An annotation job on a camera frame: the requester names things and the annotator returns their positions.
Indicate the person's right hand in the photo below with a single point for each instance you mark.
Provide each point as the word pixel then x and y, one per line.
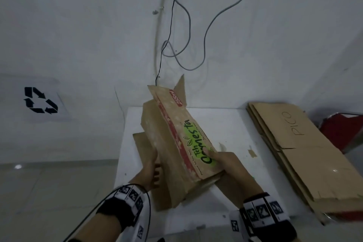
pixel 235 171

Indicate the person's left hand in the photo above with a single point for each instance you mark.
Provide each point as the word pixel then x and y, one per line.
pixel 147 173

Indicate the person's left forearm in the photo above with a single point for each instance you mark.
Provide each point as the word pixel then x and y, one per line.
pixel 96 227

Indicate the brown tape scrap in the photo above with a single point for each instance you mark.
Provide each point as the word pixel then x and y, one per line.
pixel 251 153

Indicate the black marker wrist band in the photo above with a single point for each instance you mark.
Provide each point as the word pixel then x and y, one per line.
pixel 116 210
pixel 272 227

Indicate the white table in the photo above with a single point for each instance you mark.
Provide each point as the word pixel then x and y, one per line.
pixel 227 120

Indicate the red chair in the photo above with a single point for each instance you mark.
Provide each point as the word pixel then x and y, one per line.
pixel 340 131

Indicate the white recycling symbol sign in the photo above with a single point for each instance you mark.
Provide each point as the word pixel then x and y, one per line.
pixel 14 100

